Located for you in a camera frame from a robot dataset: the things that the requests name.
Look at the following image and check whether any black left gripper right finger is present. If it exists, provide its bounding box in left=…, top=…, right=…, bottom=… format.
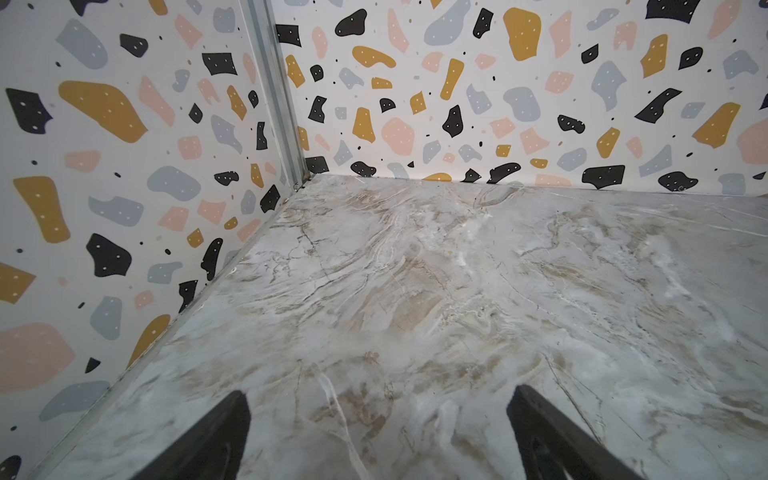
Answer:
left=506, top=384, right=640, bottom=480

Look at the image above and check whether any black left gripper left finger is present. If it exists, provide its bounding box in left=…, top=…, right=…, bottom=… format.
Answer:
left=133, top=390, right=251, bottom=480

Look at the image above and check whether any aluminium corner post left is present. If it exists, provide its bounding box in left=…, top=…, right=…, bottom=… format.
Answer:
left=239, top=0, right=311, bottom=191

